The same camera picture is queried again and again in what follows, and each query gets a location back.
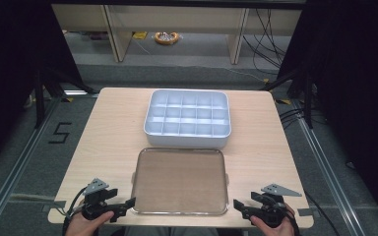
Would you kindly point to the aluminium floor rail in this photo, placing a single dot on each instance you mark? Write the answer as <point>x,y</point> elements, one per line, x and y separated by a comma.
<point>328,177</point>
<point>19,164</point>

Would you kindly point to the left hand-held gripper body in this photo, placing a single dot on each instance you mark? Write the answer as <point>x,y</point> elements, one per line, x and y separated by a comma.
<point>93,200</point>

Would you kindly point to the white divided storage box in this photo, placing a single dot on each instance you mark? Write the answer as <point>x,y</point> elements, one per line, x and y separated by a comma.
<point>187,139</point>

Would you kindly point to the person's left hand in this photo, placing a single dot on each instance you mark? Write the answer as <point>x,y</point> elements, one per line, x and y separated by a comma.
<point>78,227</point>

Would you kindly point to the grey tape strip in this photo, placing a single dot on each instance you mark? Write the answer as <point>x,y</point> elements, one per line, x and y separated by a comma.
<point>55,206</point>
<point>305,212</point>

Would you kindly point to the yellow flat object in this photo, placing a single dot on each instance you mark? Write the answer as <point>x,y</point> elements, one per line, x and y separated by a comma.
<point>140,35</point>

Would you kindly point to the black curtain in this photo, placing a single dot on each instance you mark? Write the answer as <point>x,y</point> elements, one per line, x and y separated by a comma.
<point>10,65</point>
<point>357,82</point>

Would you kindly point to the black metal stand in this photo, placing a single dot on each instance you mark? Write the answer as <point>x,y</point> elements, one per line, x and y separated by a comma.
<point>40,101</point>
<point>308,101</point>

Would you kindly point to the person's right hand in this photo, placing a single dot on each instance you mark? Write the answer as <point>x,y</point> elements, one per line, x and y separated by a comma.
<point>280,231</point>

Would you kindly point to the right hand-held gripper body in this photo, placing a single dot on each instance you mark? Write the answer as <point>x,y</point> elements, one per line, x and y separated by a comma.
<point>272,209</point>

